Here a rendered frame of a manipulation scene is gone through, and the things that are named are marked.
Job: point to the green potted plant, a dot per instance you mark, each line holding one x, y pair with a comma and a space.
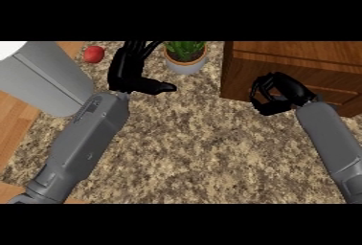
185, 57

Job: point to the red apple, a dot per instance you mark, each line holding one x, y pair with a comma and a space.
94, 54

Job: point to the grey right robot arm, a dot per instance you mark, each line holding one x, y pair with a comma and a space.
333, 146

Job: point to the brown wooden drawer cabinet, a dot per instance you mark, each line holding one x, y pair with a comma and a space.
302, 67

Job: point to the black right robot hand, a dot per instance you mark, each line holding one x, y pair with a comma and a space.
287, 91

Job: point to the grey rounded appliance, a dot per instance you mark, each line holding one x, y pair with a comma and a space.
40, 78

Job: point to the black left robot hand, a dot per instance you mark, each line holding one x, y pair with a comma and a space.
126, 71

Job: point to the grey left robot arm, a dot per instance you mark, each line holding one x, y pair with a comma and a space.
77, 148

